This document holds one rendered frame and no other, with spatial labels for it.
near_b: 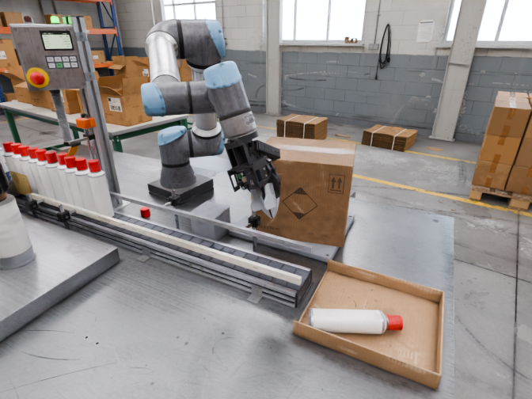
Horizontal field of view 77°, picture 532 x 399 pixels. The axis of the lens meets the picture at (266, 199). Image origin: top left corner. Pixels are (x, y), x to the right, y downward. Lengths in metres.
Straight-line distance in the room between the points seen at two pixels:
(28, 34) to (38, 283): 0.73
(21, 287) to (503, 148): 3.58
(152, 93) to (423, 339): 0.81
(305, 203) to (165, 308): 0.48
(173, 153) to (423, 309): 1.01
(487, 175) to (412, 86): 2.65
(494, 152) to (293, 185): 2.91
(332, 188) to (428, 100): 5.11
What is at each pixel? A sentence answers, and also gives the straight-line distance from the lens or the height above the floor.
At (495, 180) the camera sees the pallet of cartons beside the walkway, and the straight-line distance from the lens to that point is 3.81.
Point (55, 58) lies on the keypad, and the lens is 1.31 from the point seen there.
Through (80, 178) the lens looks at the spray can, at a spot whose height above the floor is 1.03.
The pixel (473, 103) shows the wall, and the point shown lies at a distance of 5.95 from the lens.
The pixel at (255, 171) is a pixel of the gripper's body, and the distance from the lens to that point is 0.71.
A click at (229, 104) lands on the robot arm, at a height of 1.31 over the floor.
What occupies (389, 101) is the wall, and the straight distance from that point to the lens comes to 6.16.
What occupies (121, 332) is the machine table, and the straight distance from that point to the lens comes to 0.89.
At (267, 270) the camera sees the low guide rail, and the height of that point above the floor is 0.91.
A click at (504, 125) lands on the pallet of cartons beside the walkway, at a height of 0.74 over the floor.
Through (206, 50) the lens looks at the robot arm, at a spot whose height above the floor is 1.40.
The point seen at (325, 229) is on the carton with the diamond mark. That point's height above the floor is 0.91.
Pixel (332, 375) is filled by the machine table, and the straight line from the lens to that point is 0.77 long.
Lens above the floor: 1.44
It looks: 26 degrees down
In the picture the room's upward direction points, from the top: straight up
